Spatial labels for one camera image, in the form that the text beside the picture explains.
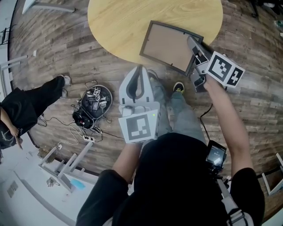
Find white metal frame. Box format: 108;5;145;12
21;0;76;15

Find person's right leg grey jeans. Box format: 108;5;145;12
169;90;207;144

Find person's left leg grey jeans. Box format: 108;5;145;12
149;78;173;136

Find black chair base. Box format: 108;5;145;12
250;0;283;18

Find person's left forearm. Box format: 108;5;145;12
112;141;142;185

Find black chair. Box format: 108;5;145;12
0;26;12;46

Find person's black shoe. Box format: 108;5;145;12
172;81;185;94
147;69;159;82

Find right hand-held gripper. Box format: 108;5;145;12
187;35;246;93

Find grey shoulder strap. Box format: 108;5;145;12
216;177;255;226

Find black open equipment case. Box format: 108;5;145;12
72;85;114;129

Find white cable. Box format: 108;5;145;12
69;125;86;146

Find white metal rack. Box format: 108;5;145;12
0;54;28;98

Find person's right forearm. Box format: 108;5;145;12
203;76;254;178

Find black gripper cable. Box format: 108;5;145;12
199;103;213;142

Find white frame with black edge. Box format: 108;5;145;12
261;151;283;196

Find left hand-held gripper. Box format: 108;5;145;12
118;65;161;144

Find person's leg grey jeans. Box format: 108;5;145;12
169;90;207;144
149;78;173;136

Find person's black shirt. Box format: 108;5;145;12
76;132;265;226

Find black chest-mounted screen device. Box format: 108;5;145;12
205;140;227;172

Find person's right black shoe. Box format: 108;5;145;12
172;81;185;94

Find person's left black shoe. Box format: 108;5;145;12
147;69;159;82

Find blue cloth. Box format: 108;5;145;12
70;178;86;191

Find dark brown picture frame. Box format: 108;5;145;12
139;20;204;77

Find white overturned table frame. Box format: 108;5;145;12
38;140;96;193

